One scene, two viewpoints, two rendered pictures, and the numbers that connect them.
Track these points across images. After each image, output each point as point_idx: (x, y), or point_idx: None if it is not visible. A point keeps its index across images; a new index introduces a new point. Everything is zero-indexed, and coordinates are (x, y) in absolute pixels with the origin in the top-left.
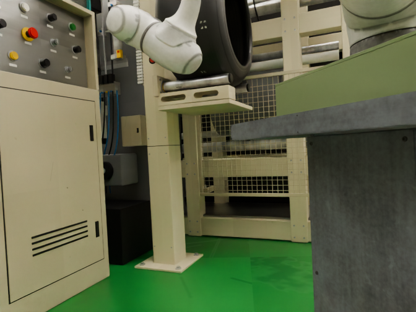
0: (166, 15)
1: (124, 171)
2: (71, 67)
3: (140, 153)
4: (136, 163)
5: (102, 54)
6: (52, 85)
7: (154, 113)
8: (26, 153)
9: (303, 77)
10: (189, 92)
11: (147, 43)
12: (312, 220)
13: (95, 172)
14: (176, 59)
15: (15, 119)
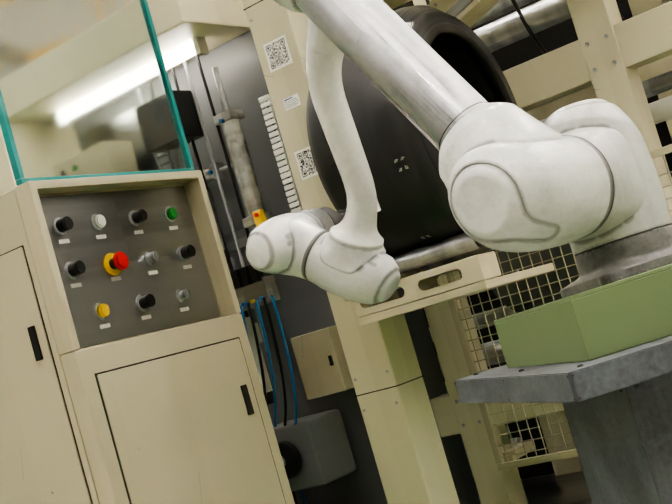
0: (332, 159)
1: (324, 454)
2: (187, 289)
3: (347, 406)
4: (344, 430)
5: (222, 213)
6: (168, 337)
7: (354, 327)
8: (158, 468)
9: (514, 318)
10: (408, 282)
11: (313, 272)
12: (592, 496)
13: (270, 472)
14: (360, 289)
15: (131, 418)
